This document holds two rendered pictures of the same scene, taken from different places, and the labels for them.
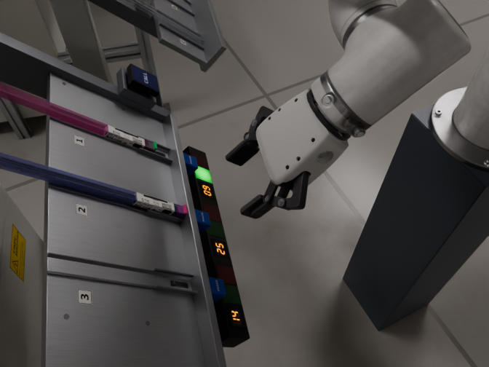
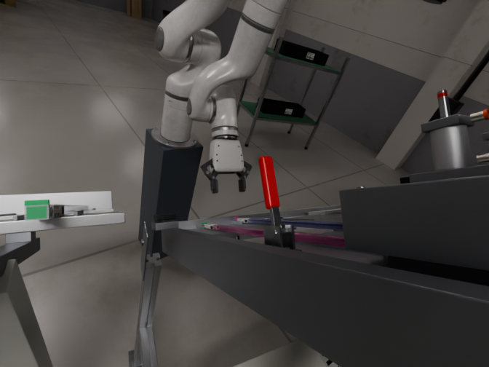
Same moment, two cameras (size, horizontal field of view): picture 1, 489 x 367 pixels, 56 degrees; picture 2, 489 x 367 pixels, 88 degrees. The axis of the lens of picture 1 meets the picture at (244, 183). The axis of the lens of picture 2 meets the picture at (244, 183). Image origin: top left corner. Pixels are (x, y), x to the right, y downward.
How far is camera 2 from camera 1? 0.83 m
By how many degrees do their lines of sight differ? 75
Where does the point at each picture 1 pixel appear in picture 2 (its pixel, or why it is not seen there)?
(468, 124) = (182, 136)
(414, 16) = (229, 92)
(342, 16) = (207, 108)
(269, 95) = not seen: outside the picture
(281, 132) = (228, 156)
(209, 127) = not seen: outside the picture
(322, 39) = not seen: outside the picture
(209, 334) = (285, 212)
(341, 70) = (229, 120)
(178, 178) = (217, 221)
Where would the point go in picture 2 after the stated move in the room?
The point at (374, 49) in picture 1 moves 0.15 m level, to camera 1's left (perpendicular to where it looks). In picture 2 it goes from (230, 107) to (239, 129)
